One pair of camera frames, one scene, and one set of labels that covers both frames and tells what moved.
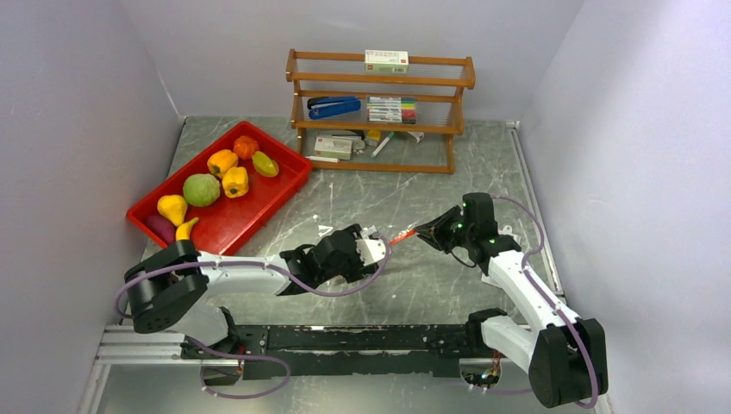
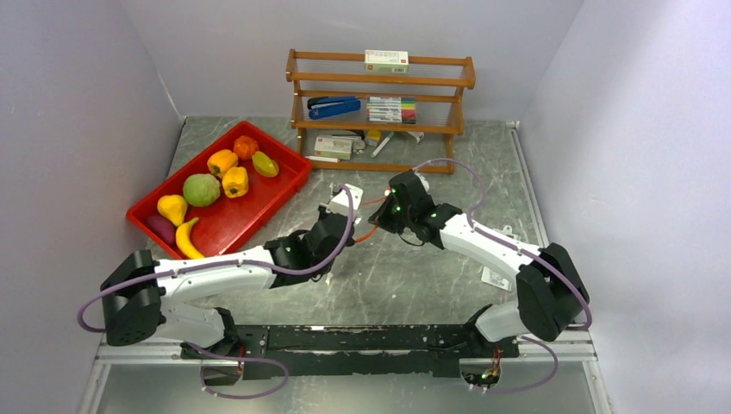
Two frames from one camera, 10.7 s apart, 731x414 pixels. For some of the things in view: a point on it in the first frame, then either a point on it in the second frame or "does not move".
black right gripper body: (451, 231) to (393, 219)
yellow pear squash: (173, 207) does not move
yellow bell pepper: (235, 182) does not move
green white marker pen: (382, 144) does not move
